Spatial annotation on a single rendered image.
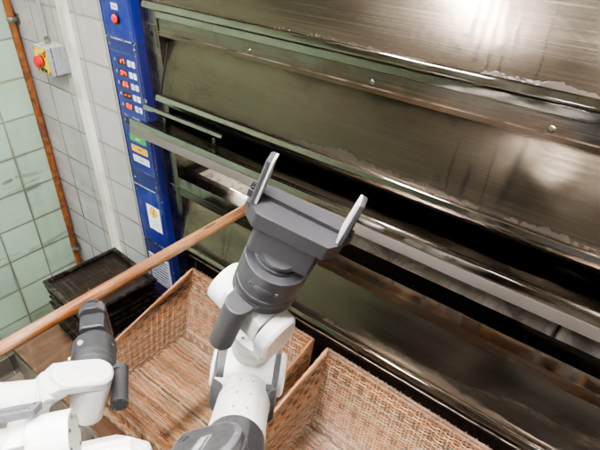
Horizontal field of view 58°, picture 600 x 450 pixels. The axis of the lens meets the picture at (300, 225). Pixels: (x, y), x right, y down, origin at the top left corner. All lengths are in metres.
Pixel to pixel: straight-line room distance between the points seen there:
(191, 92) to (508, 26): 0.90
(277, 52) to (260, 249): 0.76
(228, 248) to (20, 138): 1.13
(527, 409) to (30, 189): 2.11
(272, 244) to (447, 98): 0.58
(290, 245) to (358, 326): 0.91
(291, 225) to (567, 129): 0.58
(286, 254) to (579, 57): 0.58
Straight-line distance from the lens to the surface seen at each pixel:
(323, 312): 1.58
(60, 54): 2.16
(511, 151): 1.11
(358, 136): 1.24
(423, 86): 1.13
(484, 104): 1.08
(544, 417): 1.40
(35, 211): 2.69
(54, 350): 2.19
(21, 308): 2.88
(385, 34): 1.13
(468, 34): 1.06
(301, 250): 0.63
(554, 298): 1.01
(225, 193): 1.72
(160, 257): 1.43
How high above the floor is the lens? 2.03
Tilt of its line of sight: 33 degrees down
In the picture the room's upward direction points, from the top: straight up
